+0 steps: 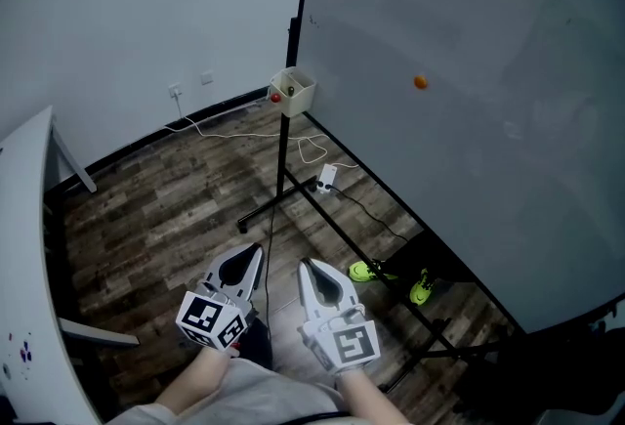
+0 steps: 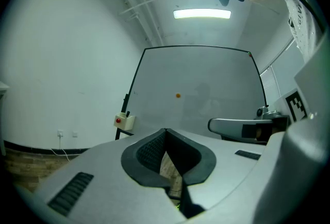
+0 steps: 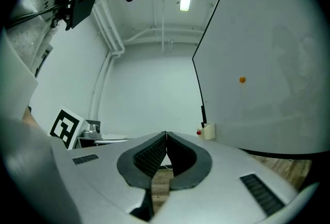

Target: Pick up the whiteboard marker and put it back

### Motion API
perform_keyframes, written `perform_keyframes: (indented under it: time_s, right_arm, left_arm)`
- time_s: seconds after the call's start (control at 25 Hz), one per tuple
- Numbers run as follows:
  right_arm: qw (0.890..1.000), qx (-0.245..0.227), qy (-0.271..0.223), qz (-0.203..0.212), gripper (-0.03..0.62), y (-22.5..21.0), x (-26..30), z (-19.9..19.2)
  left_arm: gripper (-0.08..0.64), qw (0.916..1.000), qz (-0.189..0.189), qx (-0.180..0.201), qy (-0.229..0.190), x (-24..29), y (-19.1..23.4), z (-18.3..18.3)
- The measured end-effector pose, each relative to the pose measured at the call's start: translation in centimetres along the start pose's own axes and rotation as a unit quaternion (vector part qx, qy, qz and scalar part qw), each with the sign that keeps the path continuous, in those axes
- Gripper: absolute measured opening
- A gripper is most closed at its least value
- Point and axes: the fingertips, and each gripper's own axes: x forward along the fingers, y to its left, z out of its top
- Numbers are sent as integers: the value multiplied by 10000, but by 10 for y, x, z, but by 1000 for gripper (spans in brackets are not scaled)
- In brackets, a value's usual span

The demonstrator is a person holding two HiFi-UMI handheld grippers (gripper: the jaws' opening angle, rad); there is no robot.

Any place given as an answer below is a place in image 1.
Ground thin black hanging cable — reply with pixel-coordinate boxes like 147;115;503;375
266;206;275;331

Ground person's black trouser leg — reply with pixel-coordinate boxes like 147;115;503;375
238;315;274;370

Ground white power cable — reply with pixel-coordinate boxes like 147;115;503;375
163;90;360;169

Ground white desk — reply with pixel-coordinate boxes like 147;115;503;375
0;105;104;425

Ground black whiteboard stand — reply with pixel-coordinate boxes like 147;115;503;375
237;16;499;395

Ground white plastic storage box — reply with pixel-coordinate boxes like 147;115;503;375
269;65;316;118

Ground person's grey sweatshirt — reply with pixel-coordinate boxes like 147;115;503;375
106;357;346;425

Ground black power cable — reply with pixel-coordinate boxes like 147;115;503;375
312;181;411;243

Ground large whiteboard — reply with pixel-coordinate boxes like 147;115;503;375
296;0;625;336

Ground person's right forearm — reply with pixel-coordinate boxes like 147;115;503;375
335;366;409;425

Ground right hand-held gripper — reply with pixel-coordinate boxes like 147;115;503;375
297;258;383;376

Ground black shoulder strap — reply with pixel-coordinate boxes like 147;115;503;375
292;410;354;425

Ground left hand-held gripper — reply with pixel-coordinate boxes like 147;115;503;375
175;241;266;353

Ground white power strip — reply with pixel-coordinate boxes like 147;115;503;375
315;163;339;195

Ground grey desk leg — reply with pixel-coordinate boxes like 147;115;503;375
51;117;98;194
57;317;142;349

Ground person's left forearm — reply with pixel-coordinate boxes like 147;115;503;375
154;347;230;417

